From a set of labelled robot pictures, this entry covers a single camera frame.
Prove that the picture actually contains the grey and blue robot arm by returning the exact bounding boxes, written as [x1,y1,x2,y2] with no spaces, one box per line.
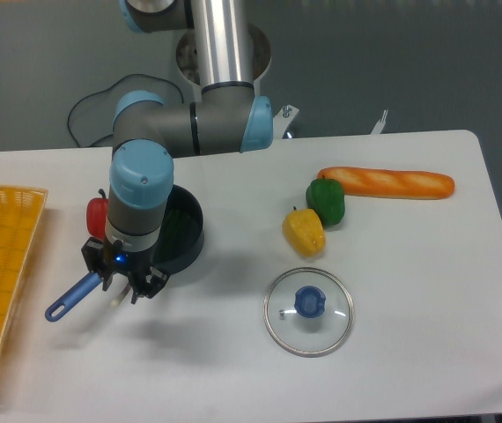
[78,1,273,298]

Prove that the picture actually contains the right white table clamp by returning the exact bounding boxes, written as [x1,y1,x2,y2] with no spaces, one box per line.
[371,109,388,135]

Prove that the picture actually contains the orange baguette bread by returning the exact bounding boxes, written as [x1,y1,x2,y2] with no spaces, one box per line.
[317,167,455,200]

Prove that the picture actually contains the green onion with white root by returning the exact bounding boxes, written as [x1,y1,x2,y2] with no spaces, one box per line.
[108,207,202,292]

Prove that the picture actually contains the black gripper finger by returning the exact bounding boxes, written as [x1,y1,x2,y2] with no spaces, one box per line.
[81,237,114,291]
[129,266,168,304]

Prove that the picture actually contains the yellow bell pepper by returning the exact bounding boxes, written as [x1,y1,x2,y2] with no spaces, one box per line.
[282,208,326,257]

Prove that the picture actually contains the round silver robot base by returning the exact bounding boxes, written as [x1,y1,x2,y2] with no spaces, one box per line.
[176,23,272,94]

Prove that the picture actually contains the black cable on floor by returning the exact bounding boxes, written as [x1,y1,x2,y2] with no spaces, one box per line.
[66,73,186,148]

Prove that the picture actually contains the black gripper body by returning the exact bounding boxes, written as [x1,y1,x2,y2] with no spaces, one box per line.
[100,239,155,282]

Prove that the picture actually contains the glass lid with blue knob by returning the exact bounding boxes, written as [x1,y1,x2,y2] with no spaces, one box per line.
[262,267,355,358]

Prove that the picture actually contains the red bell pepper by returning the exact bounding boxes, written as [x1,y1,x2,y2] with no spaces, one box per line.
[85,189,108,240]

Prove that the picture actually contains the dark pot with blue handle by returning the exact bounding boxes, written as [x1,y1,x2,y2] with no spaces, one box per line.
[45,185,204,322]

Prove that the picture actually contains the green bell pepper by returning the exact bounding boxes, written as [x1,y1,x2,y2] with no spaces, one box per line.
[306,178,345,227]

